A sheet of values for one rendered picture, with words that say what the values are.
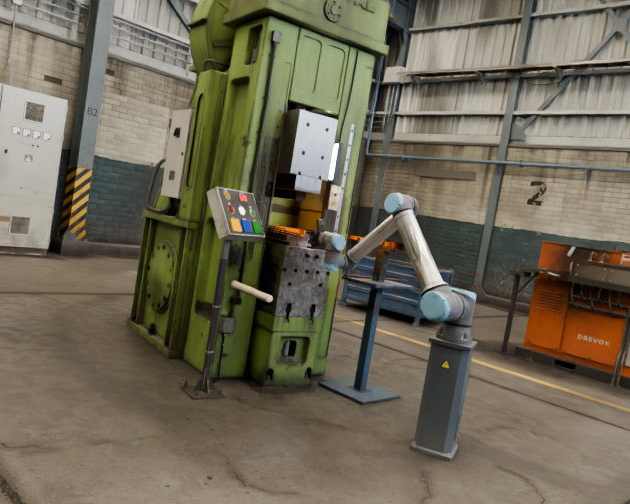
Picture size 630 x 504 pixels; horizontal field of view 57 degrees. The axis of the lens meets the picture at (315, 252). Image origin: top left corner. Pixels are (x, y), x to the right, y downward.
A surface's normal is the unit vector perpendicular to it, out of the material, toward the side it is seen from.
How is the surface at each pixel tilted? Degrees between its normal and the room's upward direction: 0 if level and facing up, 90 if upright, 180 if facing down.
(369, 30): 90
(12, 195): 91
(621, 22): 90
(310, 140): 90
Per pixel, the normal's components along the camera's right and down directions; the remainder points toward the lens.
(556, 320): -0.69, -0.03
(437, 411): -0.40, 0.00
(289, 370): 0.57, 0.14
